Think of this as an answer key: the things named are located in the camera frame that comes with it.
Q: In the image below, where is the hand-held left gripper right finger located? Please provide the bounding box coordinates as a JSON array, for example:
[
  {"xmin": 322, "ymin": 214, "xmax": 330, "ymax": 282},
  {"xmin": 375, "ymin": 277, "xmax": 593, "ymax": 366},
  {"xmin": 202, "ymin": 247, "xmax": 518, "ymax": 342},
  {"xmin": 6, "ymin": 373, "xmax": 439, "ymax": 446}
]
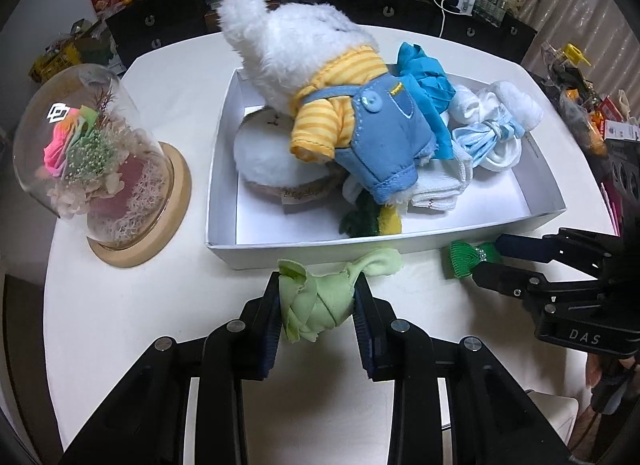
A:
[{"xmin": 352, "ymin": 276, "xmax": 576, "ymax": 465}]

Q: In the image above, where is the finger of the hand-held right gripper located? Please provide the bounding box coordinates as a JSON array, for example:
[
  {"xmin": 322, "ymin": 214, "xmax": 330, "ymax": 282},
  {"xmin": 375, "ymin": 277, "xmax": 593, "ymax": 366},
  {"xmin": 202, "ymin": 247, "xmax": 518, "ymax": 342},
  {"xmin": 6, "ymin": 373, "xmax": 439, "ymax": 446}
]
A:
[
  {"xmin": 494, "ymin": 227, "xmax": 626, "ymax": 278},
  {"xmin": 472, "ymin": 262, "xmax": 601, "ymax": 303}
]

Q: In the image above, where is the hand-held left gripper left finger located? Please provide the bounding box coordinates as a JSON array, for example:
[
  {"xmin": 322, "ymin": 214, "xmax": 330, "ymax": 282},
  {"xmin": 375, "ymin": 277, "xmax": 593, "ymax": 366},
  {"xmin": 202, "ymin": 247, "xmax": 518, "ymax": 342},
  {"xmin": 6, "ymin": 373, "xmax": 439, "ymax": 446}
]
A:
[{"xmin": 60, "ymin": 271, "xmax": 282, "ymax": 465}]

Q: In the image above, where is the green bow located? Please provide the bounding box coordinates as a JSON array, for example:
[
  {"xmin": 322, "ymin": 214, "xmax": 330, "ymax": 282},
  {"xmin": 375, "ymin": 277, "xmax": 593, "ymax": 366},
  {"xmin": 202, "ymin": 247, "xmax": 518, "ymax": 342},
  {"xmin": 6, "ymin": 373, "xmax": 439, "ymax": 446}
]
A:
[{"xmin": 441, "ymin": 240, "xmax": 502, "ymax": 280}]

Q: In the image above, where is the light green cloth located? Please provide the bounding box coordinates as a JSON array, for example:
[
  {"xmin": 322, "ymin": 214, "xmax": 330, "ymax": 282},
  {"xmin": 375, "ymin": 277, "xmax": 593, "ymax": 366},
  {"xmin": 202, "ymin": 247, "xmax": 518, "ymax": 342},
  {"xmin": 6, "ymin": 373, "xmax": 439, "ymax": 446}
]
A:
[{"xmin": 276, "ymin": 249, "xmax": 403, "ymax": 344}]

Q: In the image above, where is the white cardboard box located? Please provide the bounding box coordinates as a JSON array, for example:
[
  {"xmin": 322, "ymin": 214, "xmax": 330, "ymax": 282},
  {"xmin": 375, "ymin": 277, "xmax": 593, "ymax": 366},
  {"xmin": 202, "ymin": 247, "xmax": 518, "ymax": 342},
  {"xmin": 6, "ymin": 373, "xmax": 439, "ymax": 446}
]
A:
[{"xmin": 205, "ymin": 65, "xmax": 567, "ymax": 271}]

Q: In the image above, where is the light blue white cloth bundle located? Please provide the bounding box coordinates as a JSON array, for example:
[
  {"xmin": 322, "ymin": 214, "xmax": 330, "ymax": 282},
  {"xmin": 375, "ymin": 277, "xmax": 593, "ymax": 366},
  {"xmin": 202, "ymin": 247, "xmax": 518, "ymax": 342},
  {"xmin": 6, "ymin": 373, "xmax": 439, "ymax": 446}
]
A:
[{"xmin": 451, "ymin": 112, "xmax": 526, "ymax": 170}]

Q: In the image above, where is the green yellow sock bundle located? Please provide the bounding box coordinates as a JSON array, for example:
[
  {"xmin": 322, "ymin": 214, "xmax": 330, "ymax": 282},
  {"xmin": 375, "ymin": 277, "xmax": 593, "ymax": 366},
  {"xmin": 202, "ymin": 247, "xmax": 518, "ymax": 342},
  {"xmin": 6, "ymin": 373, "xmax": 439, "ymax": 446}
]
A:
[{"xmin": 339, "ymin": 192, "xmax": 403, "ymax": 238}]

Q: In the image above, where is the white fluffy knotted towel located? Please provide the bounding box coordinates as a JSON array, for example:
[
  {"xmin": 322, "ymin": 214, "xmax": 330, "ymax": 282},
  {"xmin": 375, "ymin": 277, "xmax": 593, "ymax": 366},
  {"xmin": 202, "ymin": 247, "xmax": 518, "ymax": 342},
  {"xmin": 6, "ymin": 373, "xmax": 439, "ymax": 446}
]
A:
[{"xmin": 450, "ymin": 82, "xmax": 544, "ymax": 132}]

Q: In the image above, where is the brown white hamster plush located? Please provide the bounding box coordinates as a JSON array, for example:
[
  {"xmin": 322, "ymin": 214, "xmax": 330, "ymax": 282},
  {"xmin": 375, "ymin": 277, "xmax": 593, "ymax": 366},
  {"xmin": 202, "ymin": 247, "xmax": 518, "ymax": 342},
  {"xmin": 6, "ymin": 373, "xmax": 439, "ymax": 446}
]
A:
[{"xmin": 234, "ymin": 112, "xmax": 346, "ymax": 204}]

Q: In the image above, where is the teal cloth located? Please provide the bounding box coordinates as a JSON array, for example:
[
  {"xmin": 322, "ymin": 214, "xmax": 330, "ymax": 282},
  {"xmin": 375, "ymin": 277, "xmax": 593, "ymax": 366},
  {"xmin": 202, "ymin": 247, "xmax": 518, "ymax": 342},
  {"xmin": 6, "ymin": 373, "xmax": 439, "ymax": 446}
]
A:
[{"xmin": 397, "ymin": 42, "xmax": 457, "ymax": 160}]

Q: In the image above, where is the white bunny plush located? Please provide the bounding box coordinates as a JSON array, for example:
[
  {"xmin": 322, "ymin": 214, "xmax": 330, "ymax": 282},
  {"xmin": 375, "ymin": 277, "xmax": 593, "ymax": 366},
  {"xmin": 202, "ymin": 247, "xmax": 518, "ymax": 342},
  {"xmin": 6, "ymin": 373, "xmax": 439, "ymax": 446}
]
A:
[{"xmin": 217, "ymin": 0, "xmax": 436, "ymax": 206}]

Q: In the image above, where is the person's right hand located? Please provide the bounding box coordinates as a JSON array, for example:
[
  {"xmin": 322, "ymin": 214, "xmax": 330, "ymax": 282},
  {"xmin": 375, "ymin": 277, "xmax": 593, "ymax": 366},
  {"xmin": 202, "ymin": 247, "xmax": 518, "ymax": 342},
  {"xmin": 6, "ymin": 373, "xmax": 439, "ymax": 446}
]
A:
[{"xmin": 584, "ymin": 352, "xmax": 640, "ymax": 416}]

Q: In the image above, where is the white dining chair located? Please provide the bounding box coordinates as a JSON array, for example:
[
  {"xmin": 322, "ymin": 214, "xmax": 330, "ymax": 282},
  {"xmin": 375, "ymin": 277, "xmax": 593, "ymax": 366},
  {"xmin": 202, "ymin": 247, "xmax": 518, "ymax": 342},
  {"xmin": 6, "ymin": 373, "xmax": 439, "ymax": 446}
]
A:
[{"xmin": 527, "ymin": 390, "xmax": 581, "ymax": 446}]

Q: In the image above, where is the dark perforated object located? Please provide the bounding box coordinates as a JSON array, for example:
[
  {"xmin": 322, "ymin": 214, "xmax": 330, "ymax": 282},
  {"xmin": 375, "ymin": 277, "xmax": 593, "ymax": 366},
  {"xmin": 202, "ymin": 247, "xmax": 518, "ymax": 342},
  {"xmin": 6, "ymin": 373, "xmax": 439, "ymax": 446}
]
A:
[{"xmin": 604, "ymin": 139, "xmax": 640, "ymax": 236}]

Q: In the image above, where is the pile of snack packets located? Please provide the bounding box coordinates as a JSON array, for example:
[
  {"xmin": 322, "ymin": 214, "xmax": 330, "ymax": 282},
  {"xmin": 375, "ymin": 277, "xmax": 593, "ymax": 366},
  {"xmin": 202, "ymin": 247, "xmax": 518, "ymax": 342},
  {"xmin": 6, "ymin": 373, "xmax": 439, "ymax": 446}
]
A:
[{"xmin": 540, "ymin": 42, "xmax": 640, "ymax": 156}]

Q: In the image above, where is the yellow spray bottle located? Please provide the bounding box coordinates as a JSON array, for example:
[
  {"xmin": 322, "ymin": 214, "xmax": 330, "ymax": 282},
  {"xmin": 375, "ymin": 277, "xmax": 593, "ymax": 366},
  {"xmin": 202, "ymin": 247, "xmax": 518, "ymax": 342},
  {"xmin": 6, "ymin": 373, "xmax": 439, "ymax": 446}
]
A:
[{"xmin": 562, "ymin": 44, "xmax": 591, "ymax": 68}]

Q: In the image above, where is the row of glass bottles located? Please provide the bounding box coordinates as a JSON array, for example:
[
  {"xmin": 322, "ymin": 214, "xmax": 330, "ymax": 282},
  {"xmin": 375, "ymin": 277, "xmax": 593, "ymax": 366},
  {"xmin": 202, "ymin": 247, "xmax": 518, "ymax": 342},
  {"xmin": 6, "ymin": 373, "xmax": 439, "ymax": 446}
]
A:
[{"xmin": 475, "ymin": 0, "xmax": 506, "ymax": 26}]

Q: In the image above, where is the beige curtain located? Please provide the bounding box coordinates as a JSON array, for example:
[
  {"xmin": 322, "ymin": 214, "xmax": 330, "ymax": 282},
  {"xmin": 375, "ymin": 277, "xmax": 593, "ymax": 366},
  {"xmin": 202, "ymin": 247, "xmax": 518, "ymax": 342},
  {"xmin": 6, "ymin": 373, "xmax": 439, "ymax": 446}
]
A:
[{"xmin": 520, "ymin": 0, "xmax": 621, "ymax": 76}]

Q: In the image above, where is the glass dome with preserved rose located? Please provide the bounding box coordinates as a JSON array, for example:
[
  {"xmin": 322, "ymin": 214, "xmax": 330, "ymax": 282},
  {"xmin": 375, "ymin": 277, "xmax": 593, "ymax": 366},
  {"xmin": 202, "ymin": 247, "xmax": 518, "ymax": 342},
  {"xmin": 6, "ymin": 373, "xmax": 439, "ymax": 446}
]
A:
[{"xmin": 12, "ymin": 64, "xmax": 193, "ymax": 268}]

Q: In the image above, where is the black low cabinet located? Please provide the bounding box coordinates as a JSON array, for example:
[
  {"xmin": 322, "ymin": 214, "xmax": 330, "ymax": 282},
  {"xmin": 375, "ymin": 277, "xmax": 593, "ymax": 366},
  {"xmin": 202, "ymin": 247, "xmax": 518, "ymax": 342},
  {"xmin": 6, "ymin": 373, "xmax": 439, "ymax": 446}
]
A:
[{"xmin": 105, "ymin": 0, "xmax": 538, "ymax": 80}]

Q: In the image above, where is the stack of yellow crates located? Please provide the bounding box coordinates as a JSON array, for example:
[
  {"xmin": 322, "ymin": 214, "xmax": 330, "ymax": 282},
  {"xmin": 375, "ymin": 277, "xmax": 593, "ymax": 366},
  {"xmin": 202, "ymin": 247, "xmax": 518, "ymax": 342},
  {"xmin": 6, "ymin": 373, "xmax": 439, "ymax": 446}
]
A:
[{"xmin": 30, "ymin": 40, "xmax": 81, "ymax": 83}]

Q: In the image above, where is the white cable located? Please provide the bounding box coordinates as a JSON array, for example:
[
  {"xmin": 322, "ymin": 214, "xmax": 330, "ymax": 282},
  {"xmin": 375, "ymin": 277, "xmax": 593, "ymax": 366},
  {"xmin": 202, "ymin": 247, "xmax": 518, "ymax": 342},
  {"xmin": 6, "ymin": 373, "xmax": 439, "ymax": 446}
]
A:
[{"xmin": 434, "ymin": 0, "xmax": 458, "ymax": 38}]

